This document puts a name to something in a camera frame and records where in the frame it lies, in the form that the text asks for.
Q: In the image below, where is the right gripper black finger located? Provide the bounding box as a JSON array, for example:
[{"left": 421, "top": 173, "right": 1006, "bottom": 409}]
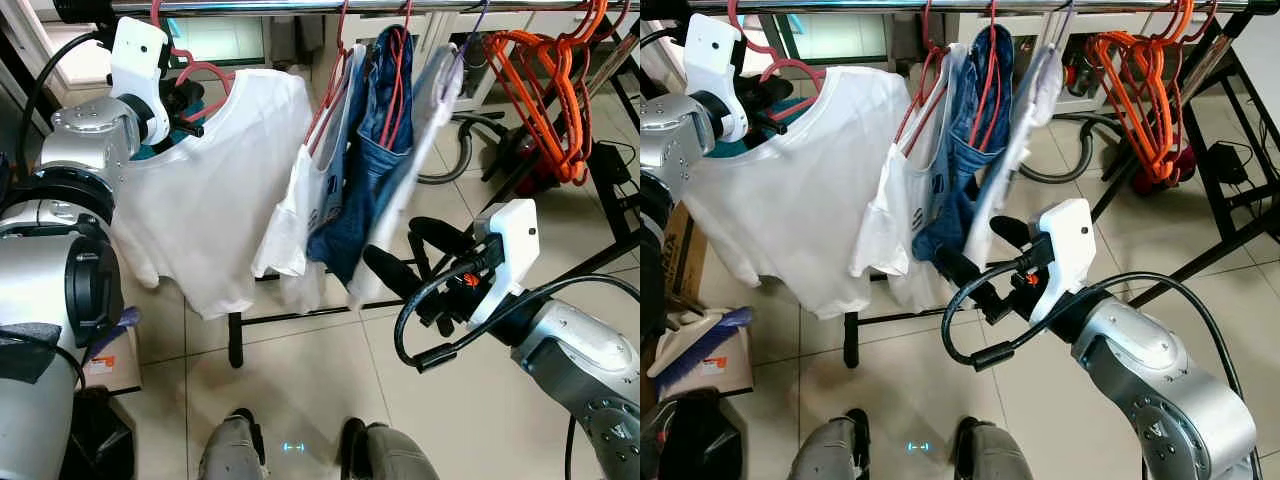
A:
[
  {"left": 934, "top": 245, "right": 993, "bottom": 293},
  {"left": 988, "top": 214, "right": 1041, "bottom": 256},
  {"left": 407, "top": 216, "right": 479, "bottom": 259},
  {"left": 361, "top": 243, "right": 429, "bottom": 299}
]

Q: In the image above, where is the dark red clothes hanger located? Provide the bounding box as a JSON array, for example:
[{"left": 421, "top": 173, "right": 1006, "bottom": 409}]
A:
[
  {"left": 726, "top": 0, "right": 829, "bottom": 123},
  {"left": 148, "top": 0, "right": 238, "bottom": 129}
]

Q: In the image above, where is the white t-shirt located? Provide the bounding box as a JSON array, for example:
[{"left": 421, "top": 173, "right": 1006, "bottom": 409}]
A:
[
  {"left": 108, "top": 67, "right": 317, "bottom": 322},
  {"left": 680, "top": 64, "right": 913, "bottom": 323}
]

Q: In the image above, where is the red hanger with shorts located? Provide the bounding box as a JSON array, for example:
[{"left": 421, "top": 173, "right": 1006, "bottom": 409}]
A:
[
  {"left": 968, "top": 0, "right": 1001, "bottom": 151},
  {"left": 378, "top": 0, "right": 413, "bottom": 151}
]

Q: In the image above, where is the orange plastic hanger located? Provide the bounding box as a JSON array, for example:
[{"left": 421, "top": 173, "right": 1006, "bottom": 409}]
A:
[
  {"left": 1140, "top": 0, "right": 1221, "bottom": 186},
  {"left": 1088, "top": 30, "right": 1191, "bottom": 188},
  {"left": 483, "top": 28, "right": 591, "bottom": 186},
  {"left": 540, "top": 0, "right": 613, "bottom": 181}
]

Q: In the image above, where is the red hanger with tank top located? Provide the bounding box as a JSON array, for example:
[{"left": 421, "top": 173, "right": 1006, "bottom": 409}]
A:
[
  {"left": 895, "top": 0, "right": 946, "bottom": 156},
  {"left": 305, "top": 0, "right": 353, "bottom": 156}
]

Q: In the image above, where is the purple clothes hanger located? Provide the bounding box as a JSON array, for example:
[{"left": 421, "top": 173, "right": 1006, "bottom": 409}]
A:
[
  {"left": 1045, "top": 0, "right": 1079, "bottom": 61},
  {"left": 455, "top": 0, "right": 493, "bottom": 76}
]

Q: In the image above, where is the white printed tank top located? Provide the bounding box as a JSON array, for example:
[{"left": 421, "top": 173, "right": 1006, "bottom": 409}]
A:
[
  {"left": 250, "top": 45, "right": 369, "bottom": 313},
  {"left": 850, "top": 42, "right": 966, "bottom": 311}
]

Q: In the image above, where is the red vacuum cleaner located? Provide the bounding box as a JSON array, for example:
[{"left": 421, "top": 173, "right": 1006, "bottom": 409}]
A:
[
  {"left": 1130, "top": 150, "right": 1201, "bottom": 196},
  {"left": 515, "top": 145, "right": 566, "bottom": 198}
]

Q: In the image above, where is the black power adapter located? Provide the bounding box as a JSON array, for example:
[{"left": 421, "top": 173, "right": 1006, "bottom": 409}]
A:
[
  {"left": 1205, "top": 140, "right": 1253, "bottom": 187},
  {"left": 588, "top": 140, "right": 629, "bottom": 189}
]

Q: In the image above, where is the grey robot right foot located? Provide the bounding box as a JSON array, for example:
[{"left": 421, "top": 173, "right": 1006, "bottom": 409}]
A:
[
  {"left": 953, "top": 416, "right": 1036, "bottom": 480},
  {"left": 338, "top": 417, "right": 441, "bottom": 480}
]

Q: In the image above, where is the grey robot foot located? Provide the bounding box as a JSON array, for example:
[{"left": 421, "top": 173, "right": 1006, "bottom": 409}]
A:
[
  {"left": 338, "top": 417, "right": 441, "bottom": 480},
  {"left": 790, "top": 408, "right": 873, "bottom": 480},
  {"left": 198, "top": 408, "right": 268, "bottom": 480},
  {"left": 953, "top": 416, "right": 1036, "bottom": 480}
]

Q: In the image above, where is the brown cardboard box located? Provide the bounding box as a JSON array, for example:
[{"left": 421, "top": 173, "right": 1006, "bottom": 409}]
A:
[{"left": 663, "top": 198, "right": 711, "bottom": 313}]

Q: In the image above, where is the grey robot left foot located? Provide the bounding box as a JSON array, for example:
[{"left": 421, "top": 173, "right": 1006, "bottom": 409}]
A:
[
  {"left": 790, "top": 408, "right": 873, "bottom": 480},
  {"left": 198, "top": 408, "right": 268, "bottom": 480}
]

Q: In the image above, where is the purple brush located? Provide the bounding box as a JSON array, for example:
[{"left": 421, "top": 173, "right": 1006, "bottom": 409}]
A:
[
  {"left": 85, "top": 305, "right": 143, "bottom": 363},
  {"left": 655, "top": 306, "right": 754, "bottom": 401}
]

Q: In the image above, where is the white box with orange label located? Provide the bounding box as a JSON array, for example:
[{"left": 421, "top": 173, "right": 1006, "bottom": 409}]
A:
[
  {"left": 645, "top": 310, "right": 757, "bottom": 403},
  {"left": 82, "top": 325, "right": 143, "bottom": 397}
]

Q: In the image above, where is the black robot waist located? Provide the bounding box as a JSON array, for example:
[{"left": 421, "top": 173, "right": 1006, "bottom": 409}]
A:
[
  {"left": 640, "top": 395, "right": 746, "bottom": 480},
  {"left": 55, "top": 385, "right": 136, "bottom": 480}
]

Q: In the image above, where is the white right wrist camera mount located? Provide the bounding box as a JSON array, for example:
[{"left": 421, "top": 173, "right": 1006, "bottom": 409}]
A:
[
  {"left": 466, "top": 198, "right": 542, "bottom": 328},
  {"left": 1028, "top": 197, "right": 1095, "bottom": 323}
]

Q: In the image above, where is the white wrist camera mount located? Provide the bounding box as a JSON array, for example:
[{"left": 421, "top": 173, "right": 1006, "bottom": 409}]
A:
[
  {"left": 684, "top": 12, "right": 751, "bottom": 143},
  {"left": 1028, "top": 197, "right": 1095, "bottom": 323},
  {"left": 108, "top": 16, "right": 173, "bottom": 148},
  {"left": 466, "top": 198, "right": 542, "bottom": 328}
]

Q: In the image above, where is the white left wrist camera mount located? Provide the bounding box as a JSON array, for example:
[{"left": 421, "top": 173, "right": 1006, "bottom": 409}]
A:
[
  {"left": 108, "top": 16, "right": 173, "bottom": 148},
  {"left": 684, "top": 12, "right": 751, "bottom": 143}
]

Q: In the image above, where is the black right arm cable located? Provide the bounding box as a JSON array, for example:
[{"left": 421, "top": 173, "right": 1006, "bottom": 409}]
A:
[
  {"left": 392, "top": 258, "right": 641, "bottom": 374},
  {"left": 940, "top": 262, "right": 1263, "bottom": 480}
]

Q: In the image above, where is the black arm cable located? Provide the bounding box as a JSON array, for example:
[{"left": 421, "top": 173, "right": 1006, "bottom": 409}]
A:
[
  {"left": 18, "top": 28, "right": 113, "bottom": 176},
  {"left": 392, "top": 258, "right": 641, "bottom": 374},
  {"left": 940, "top": 262, "right": 1263, "bottom": 480},
  {"left": 640, "top": 26, "right": 691, "bottom": 53}
]

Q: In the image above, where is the grey vacuum hose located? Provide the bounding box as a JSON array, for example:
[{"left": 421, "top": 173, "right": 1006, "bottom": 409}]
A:
[
  {"left": 415, "top": 112, "right": 513, "bottom": 187},
  {"left": 1020, "top": 112, "right": 1121, "bottom": 184}
]

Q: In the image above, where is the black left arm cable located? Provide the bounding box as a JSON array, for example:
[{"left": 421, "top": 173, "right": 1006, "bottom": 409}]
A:
[
  {"left": 640, "top": 26, "right": 691, "bottom": 53},
  {"left": 18, "top": 28, "right": 113, "bottom": 176}
]

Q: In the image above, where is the silver clothes rail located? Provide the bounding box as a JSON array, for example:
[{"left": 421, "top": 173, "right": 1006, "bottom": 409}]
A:
[
  {"left": 60, "top": 0, "right": 641, "bottom": 17},
  {"left": 640, "top": 0, "right": 1256, "bottom": 15}
]

